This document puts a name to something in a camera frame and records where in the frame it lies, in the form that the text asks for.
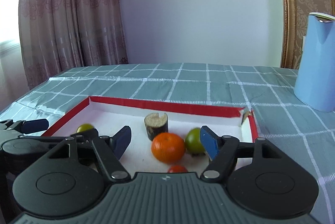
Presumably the large green tomato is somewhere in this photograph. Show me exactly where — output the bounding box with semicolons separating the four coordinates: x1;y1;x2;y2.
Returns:
76;123;94;133

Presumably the red cherry tomato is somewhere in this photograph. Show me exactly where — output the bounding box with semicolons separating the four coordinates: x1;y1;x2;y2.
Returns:
168;165;188;173

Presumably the dark sugarcane piece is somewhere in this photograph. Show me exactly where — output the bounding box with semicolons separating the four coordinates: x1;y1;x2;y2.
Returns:
144;113;169;141

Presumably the orange mandarin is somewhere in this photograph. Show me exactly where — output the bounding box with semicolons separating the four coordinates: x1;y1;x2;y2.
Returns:
151;132;186;164

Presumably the red shallow cardboard box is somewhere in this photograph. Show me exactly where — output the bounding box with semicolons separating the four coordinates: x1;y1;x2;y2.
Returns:
43;96;258;175

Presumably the teal checked bed sheet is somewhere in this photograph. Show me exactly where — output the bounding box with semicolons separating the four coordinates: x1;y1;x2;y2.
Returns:
1;63;334;223

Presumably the light blue electric kettle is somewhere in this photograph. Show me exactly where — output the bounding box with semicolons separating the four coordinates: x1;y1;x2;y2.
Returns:
294;12;335;112

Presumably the pink patterned curtain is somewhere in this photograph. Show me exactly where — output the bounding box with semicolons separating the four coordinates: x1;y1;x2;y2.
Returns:
18;0;128;88

